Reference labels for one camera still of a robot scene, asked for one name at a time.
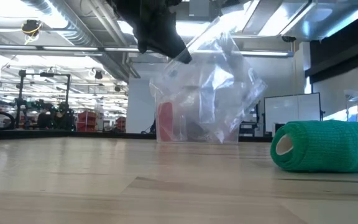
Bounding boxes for black curved handle object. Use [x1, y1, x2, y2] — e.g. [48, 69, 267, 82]
[185, 120, 213, 142]

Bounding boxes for red storage shelf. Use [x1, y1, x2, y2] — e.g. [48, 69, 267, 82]
[114, 116, 127, 133]
[77, 110, 98, 133]

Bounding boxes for black metal table frame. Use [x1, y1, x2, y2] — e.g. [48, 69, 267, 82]
[0, 128, 275, 144]

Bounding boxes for whiteboard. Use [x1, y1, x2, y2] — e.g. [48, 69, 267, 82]
[264, 92, 323, 133]

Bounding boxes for green elastic bandage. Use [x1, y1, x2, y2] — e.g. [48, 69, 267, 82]
[269, 119, 358, 174]

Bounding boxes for black ceiling cable reel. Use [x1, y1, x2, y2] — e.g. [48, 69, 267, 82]
[21, 19, 42, 35]

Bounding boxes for tall black machine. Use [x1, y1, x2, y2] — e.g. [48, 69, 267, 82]
[239, 104, 261, 138]

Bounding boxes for long ceiling light bar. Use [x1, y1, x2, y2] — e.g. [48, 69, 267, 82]
[0, 44, 295, 58]

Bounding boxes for large red pad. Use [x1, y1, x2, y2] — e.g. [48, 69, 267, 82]
[157, 101, 175, 143]

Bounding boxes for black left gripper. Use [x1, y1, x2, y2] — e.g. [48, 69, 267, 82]
[105, 0, 193, 65]

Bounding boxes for clear plastic storage bin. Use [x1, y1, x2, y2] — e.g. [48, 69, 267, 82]
[149, 77, 248, 145]

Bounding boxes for black background robot arms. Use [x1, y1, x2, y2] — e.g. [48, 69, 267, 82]
[0, 99, 78, 132]

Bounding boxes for clear plastic zip bag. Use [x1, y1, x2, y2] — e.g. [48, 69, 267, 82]
[149, 16, 269, 145]

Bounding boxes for black background rig frame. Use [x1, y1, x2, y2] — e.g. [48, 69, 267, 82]
[0, 69, 73, 131]

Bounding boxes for silver ceiling duct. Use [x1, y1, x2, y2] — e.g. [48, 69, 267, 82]
[20, 0, 142, 82]

